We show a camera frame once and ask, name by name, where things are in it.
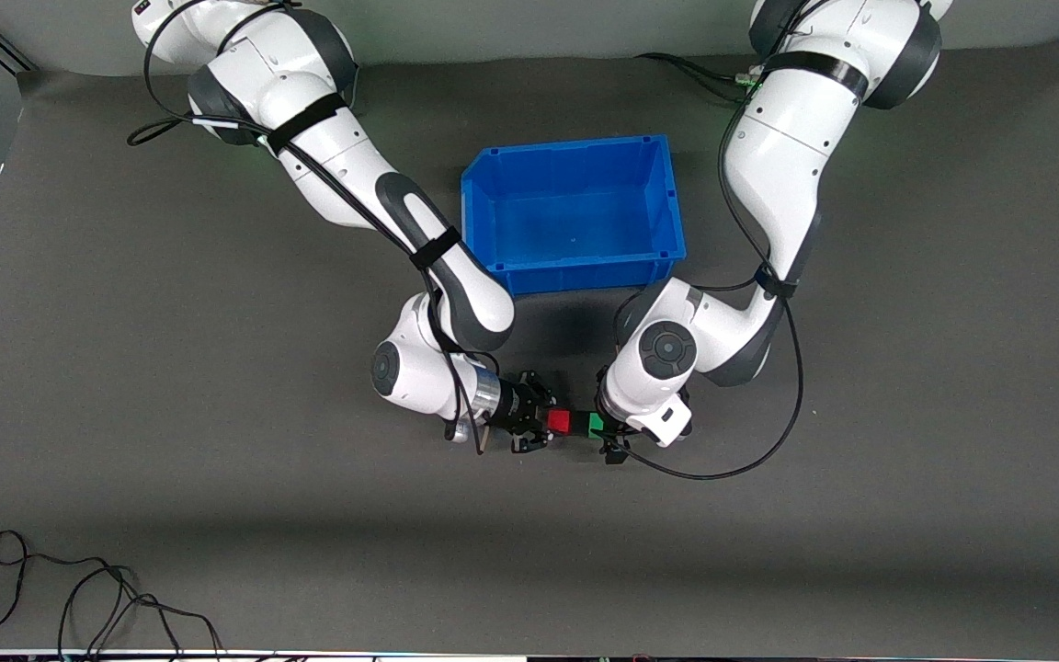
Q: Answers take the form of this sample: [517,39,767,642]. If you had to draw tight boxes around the black left arm base cable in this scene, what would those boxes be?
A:
[635,52,762,95]

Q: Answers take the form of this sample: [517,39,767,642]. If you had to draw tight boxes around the thin black cable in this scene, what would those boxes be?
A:
[57,565,223,661]
[0,531,137,650]

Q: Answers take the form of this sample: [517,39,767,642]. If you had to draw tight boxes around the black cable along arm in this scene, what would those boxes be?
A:
[610,0,807,482]
[127,0,495,453]

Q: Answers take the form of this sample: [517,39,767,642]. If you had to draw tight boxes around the black cable along right arm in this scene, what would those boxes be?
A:
[127,0,495,453]

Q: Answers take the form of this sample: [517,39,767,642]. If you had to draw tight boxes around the blue plastic storage bin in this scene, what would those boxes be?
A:
[461,134,688,297]

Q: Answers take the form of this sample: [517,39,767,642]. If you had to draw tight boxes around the grey table mat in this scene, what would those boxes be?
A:
[0,37,1059,656]

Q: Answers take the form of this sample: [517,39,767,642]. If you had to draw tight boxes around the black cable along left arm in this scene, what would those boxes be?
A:
[610,0,807,482]

